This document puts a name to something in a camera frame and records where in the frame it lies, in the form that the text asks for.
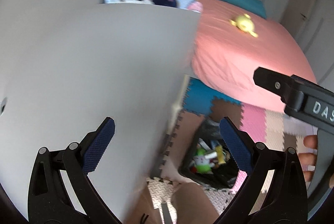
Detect green white plush bunny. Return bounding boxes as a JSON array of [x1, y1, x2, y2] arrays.
[[193, 154, 212, 174]]

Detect black lined trash bin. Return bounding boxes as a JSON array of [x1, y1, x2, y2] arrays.
[[178, 118, 239, 190]]

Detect right hand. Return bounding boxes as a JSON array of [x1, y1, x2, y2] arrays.
[[298, 135, 318, 182]]

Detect yellow snack bag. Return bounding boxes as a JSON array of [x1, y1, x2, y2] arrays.
[[215, 145, 226, 165]]

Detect beige trousers legs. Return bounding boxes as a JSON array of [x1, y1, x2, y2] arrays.
[[123, 183, 219, 224]]

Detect bed with pink sheet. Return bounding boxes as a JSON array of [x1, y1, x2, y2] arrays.
[[192, 0, 316, 112]]

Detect yellow duck plush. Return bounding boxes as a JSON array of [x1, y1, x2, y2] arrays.
[[230, 13, 258, 38]]

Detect foam puzzle floor mat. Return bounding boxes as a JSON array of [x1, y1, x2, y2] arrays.
[[147, 75, 316, 218]]

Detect white clothes pile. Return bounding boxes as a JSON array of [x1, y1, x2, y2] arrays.
[[103, 0, 154, 5]]

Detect desk cable grommet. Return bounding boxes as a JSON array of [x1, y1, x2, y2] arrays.
[[0, 97, 8, 116]]

